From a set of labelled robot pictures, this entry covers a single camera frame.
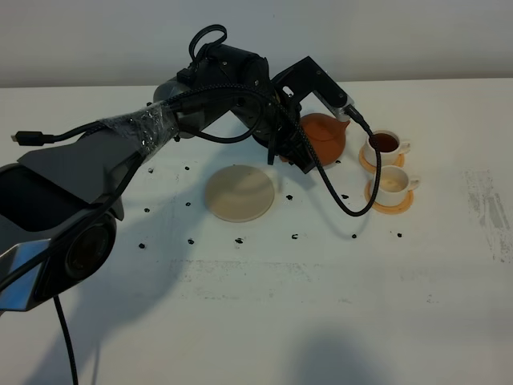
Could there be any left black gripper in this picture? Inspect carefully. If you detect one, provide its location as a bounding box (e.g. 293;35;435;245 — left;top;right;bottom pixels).
252;91;321;174

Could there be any brown clay teapot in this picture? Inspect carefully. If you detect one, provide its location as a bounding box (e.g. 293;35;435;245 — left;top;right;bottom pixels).
301;113;349;166

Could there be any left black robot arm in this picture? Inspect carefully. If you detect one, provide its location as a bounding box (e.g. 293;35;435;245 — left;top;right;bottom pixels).
1;44;321;311

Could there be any beige round teapot coaster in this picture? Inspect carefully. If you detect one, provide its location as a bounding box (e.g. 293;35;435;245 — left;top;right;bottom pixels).
204;164;275;223

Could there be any far white teacup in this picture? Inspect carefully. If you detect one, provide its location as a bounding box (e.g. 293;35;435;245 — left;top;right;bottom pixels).
363;130;411;166

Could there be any white teacup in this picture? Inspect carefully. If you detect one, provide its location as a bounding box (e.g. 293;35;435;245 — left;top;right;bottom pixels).
363;130;411;166
370;165;421;207

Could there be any near white teacup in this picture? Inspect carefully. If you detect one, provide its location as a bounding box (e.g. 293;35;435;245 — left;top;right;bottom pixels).
370;165;421;207

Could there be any far orange cup coaster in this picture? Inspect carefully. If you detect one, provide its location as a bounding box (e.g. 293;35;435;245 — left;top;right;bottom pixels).
358;148;405;174

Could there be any orange cup coaster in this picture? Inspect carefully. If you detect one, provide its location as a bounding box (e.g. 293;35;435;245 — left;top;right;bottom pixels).
358;148;405;174
372;178;414;215

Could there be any near orange cup coaster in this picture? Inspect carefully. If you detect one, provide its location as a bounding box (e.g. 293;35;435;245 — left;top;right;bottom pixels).
372;178;414;215

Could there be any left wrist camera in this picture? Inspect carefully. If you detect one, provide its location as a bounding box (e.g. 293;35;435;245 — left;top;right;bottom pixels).
272;56;359;122

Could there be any black left camera cable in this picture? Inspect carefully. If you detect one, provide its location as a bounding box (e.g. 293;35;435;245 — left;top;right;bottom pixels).
0;24;382;385

